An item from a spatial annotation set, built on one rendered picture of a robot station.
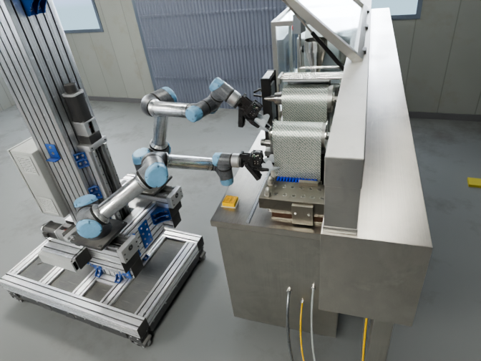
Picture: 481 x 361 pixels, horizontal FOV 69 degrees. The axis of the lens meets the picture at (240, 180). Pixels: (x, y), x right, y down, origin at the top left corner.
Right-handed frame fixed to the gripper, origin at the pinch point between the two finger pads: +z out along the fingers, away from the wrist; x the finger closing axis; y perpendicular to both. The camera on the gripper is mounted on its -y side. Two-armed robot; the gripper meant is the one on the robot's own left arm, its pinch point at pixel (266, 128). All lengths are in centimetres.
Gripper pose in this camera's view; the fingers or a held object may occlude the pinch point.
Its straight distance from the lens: 179.9
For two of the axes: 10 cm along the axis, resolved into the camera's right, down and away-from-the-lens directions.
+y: 5.2, -5.8, -6.2
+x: 3.0, -5.6, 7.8
